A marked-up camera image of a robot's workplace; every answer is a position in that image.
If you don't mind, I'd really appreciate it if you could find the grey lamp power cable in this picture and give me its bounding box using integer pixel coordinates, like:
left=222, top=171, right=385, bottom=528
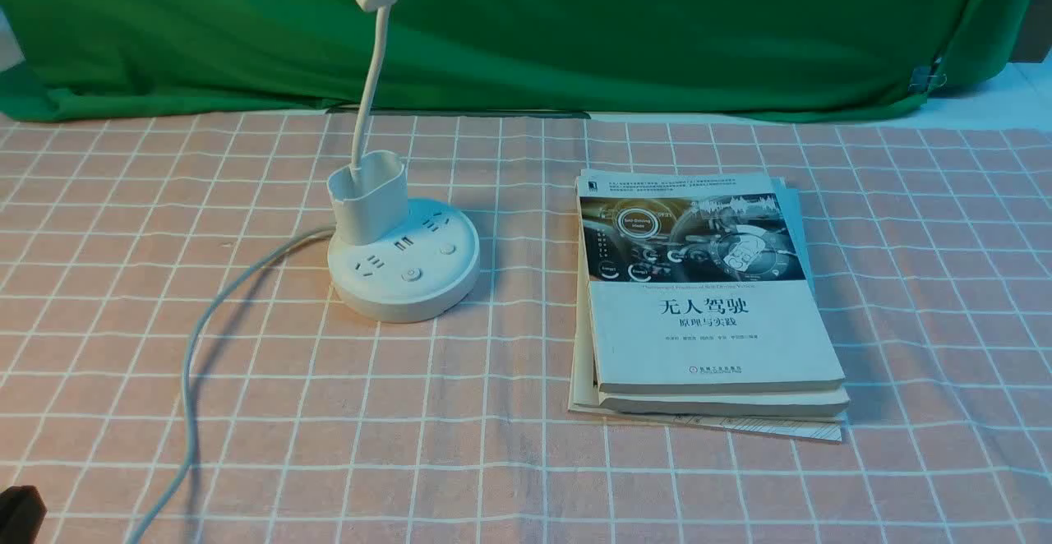
left=123, top=224, right=337, bottom=544

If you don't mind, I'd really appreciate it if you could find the pink checked tablecloth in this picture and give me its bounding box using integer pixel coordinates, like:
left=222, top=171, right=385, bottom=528
left=1, top=113, right=1051, bottom=543

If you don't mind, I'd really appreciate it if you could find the white desk lamp with sockets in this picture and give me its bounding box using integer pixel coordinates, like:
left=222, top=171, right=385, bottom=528
left=326, top=0, right=481, bottom=323

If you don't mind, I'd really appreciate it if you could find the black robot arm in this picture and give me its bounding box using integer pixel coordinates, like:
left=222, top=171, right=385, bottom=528
left=0, top=485, right=48, bottom=544

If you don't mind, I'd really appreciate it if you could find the metal binder clip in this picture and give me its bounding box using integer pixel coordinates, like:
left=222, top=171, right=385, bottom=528
left=907, top=56, right=947, bottom=95

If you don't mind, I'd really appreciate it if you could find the top book with car cover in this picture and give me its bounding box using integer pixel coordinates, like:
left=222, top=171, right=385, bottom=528
left=578, top=170, right=847, bottom=395

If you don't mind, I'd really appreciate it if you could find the bottom thin booklet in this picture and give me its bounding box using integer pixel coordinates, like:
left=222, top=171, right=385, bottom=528
left=568, top=187, right=845, bottom=444

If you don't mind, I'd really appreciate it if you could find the green backdrop cloth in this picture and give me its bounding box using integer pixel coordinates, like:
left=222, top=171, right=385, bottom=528
left=2, top=0, right=1030, bottom=123

